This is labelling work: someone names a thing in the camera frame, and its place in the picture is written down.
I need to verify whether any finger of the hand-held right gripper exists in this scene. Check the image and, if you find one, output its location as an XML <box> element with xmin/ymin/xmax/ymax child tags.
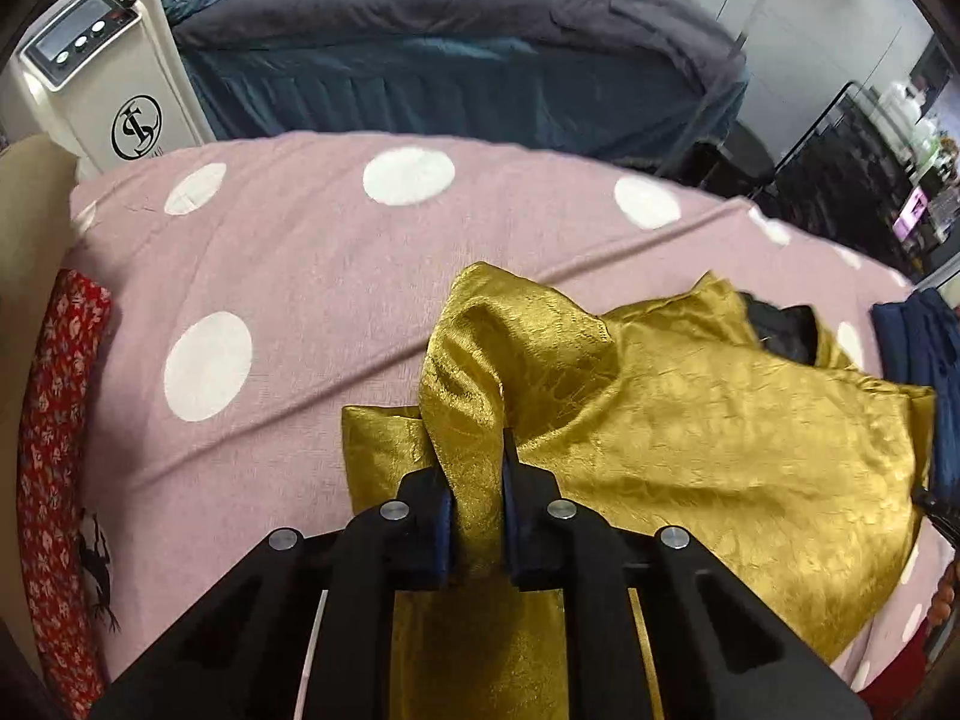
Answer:
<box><xmin>910</xmin><ymin>487</ymin><xmax>960</xmax><ymax>541</ymax></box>

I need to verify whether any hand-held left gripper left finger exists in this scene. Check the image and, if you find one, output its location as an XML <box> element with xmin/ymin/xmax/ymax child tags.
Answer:
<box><xmin>88</xmin><ymin>468</ymin><xmax>456</xmax><ymax>720</ymax></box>

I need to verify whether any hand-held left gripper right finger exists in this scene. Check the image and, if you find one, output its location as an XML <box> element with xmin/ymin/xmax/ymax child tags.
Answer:
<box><xmin>502</xmin><ymin>426</ymin><xmax>872</xmax><ymax>720</ymax></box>

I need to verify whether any gold satin jacket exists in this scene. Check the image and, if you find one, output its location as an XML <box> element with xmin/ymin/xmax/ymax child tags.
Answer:
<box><xmin>341</xmin><ymin>262</ymin><xmax>938</xmax><ymax>720</ymax></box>

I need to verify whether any black clothes rack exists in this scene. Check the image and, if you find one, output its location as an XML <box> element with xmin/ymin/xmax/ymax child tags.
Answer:
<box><xmin>771</xmin><ymin>81</ymin><xmax>935</xmax><ymax>272</ymax></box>

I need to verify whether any navy blue garment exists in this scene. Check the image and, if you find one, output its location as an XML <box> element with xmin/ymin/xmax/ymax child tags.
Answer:
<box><xmin>870</xmin><ymin>288</ymin><xmax>960</xmax><ymax>407</ymax></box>

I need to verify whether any lit screen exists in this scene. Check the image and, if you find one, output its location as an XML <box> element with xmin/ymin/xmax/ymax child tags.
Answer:
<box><xmin>892</xmin><ymin>191</ymin><xmax>932</xmax><ymax>242</ymax></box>

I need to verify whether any pink polka dot blanket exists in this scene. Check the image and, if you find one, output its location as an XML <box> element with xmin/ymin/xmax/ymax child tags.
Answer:
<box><xmin>67</xmin><ymin>131</ymin><xmax>955</xmax><ymax>720</ymax></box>

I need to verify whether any red floral pillow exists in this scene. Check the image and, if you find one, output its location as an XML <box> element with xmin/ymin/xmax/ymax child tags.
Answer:
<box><xmin>15</xmin><ymin>270</ymin><xmax>113</xmax><ymax>713</ymax></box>

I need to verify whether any blue bed skirt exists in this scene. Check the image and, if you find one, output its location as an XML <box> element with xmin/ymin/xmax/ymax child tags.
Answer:
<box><xmin>182</xmin><ymin>36</ymin><xmax>751</xmax><ymax>167</ymax></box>

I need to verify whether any white machine with control panel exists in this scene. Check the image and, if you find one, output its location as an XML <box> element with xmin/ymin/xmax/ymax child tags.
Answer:
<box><xmin>0</xmin><ymin>0</ymin><xmax>215</xmax><ymax>182</ymax></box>

